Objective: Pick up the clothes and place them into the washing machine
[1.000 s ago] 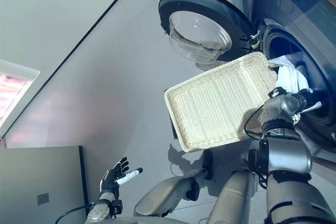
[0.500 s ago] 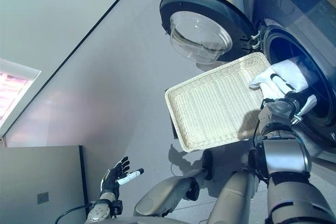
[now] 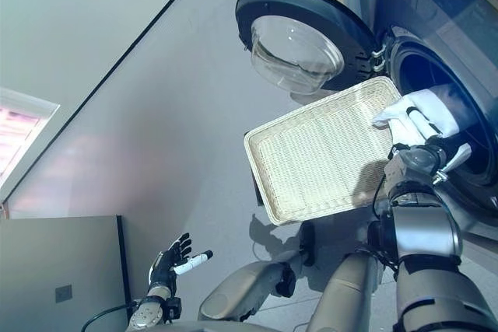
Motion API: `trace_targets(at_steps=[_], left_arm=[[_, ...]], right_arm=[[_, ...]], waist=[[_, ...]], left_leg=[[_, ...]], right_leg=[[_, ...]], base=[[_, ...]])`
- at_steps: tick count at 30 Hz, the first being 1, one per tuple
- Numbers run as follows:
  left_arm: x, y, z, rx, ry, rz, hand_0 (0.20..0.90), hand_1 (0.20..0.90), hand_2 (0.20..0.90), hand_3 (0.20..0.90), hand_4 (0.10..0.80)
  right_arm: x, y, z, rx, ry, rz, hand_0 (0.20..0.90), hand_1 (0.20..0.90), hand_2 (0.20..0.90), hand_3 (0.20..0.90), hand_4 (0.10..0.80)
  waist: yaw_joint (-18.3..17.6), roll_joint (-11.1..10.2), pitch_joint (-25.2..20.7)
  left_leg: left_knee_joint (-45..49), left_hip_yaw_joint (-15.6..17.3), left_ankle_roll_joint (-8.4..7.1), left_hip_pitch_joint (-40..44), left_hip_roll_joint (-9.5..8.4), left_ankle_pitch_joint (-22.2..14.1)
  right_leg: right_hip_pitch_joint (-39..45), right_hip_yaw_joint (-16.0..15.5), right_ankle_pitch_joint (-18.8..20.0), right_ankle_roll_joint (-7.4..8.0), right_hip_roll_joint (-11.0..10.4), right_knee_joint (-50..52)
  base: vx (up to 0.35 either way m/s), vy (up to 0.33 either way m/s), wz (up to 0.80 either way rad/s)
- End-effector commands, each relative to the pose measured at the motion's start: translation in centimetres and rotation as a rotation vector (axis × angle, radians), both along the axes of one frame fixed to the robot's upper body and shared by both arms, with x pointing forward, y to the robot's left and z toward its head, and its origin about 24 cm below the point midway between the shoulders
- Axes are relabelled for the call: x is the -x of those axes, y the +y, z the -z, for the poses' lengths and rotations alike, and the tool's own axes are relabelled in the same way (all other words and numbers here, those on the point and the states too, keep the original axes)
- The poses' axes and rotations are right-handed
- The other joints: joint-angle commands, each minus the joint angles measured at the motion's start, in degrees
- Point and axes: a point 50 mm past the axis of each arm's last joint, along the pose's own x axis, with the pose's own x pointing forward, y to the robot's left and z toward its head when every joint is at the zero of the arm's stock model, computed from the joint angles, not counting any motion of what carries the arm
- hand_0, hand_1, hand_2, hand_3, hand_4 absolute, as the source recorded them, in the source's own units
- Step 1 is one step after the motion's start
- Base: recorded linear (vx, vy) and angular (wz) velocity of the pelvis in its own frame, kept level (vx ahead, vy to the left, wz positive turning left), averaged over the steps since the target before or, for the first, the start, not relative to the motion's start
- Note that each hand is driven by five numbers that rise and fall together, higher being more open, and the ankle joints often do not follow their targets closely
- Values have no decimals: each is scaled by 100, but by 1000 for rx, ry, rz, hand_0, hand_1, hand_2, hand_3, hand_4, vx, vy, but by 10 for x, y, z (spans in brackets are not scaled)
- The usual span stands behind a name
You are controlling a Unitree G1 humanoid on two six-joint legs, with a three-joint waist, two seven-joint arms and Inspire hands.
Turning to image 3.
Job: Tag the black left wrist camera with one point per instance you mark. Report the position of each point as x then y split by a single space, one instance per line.
174 306

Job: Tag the grey cabinet with dark edge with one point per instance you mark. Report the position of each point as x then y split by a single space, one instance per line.
50 258

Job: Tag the dark grey washing machine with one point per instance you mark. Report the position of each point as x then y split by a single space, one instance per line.
447 36

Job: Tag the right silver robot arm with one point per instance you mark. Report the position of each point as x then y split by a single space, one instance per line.
424 238

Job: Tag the round glass washer door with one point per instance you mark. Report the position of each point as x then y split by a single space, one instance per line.
295 36

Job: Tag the cream wicker basket tray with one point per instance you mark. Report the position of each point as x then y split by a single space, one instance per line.
319 153

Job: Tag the white framed window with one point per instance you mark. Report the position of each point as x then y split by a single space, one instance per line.
19 130

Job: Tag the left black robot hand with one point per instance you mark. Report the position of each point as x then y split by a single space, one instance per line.
165 264

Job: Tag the silver robot torso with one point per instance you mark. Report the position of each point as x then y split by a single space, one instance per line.
233 327

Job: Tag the white cloth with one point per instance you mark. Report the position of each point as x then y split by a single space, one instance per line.
435 106

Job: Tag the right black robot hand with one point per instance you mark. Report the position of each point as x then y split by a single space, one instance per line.
437 141

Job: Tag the grey wall socket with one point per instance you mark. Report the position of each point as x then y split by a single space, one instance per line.
63 293

